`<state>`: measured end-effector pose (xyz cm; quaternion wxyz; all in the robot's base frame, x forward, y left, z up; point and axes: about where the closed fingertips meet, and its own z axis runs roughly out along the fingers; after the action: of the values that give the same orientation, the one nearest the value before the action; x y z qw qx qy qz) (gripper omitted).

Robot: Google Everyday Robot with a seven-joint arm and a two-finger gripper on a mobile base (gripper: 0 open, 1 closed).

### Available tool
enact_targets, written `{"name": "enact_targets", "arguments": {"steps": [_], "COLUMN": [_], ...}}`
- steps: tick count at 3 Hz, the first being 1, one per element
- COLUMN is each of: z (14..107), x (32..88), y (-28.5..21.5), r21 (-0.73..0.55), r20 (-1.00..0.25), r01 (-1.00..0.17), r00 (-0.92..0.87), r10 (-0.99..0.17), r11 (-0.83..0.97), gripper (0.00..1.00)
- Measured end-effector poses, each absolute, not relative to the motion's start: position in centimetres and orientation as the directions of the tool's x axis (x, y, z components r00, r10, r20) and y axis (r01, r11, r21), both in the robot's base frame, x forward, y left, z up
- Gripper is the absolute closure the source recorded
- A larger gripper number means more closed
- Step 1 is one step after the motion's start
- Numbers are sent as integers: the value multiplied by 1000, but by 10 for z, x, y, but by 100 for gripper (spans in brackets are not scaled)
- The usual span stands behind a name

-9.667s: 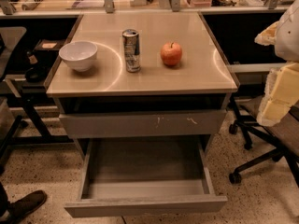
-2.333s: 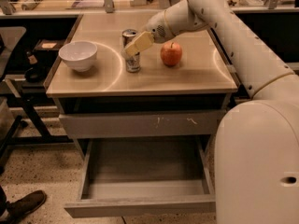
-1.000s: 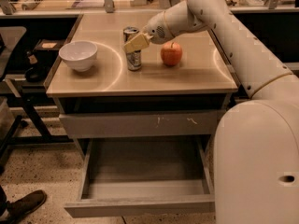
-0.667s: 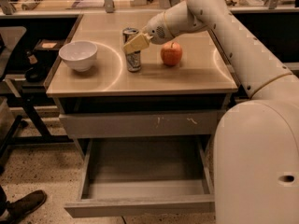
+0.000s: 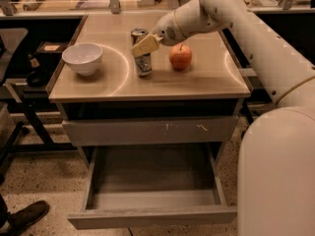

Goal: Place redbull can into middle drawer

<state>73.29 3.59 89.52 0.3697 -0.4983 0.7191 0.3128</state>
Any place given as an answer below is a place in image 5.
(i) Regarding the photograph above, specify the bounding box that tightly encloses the red apple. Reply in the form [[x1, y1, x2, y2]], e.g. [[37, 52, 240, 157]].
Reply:
[[168, 43, 192, 70]]

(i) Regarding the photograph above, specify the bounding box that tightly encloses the black chair left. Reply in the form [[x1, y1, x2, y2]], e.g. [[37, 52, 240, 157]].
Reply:
[[0, 28, 28, 181]]

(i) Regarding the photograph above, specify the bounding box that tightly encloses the closed grey top drawer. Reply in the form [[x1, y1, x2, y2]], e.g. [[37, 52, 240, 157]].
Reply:
[[62, 116, 238, 147]]

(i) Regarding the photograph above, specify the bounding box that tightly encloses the grey drawer cabinet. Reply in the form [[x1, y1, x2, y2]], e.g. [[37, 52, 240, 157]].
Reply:
[[45, 12, 254, 169]]

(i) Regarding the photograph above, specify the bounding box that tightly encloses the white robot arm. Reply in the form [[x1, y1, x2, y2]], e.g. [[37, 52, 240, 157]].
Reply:
[[132, 0, 315, 236]]

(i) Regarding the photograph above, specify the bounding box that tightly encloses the open grey middle drawer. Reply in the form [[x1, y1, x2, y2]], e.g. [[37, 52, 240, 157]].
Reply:
[[68, 144, 237, 230]]

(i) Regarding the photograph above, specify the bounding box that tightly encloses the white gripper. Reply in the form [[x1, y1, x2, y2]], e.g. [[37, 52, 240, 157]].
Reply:
[[131, 10, 188, 57]]

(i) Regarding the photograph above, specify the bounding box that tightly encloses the silver redbull can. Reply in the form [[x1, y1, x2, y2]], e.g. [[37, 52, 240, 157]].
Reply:
[[131, 29, 152, 77]]

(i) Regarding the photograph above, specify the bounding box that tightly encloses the white bowl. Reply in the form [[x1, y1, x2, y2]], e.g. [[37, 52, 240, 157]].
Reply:
[[62, 43, 103, 76]]

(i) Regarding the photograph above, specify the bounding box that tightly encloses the brown shoe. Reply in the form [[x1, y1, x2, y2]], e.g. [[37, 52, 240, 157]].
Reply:
[[6, 201, 49, 236]]

